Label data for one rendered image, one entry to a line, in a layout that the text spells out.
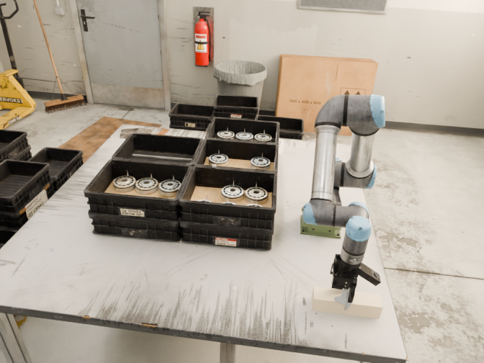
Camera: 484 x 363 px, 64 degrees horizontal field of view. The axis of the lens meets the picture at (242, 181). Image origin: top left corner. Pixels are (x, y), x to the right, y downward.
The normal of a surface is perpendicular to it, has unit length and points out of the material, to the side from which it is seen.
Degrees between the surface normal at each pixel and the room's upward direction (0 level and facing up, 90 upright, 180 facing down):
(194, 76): 90
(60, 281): 0
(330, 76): 82
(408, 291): 0
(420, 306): 0
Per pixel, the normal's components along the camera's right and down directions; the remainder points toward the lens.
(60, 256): 0.04, -0.85
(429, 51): -0.12, 0.52
